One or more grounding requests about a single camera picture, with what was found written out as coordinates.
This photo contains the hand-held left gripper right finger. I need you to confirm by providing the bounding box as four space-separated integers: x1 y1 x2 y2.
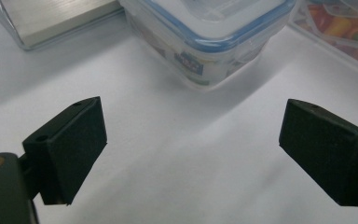
278 98 358 207

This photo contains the white wire shelf rack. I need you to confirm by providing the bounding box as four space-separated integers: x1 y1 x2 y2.
0 0 126 51

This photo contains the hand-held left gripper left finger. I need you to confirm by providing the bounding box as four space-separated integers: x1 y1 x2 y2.
18 96 108 206

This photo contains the small clear blue-sealed food container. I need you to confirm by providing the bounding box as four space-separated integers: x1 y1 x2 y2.
119 0 296 91

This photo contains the large clear container with peppers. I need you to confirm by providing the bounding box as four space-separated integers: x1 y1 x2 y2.
288 0 358 77

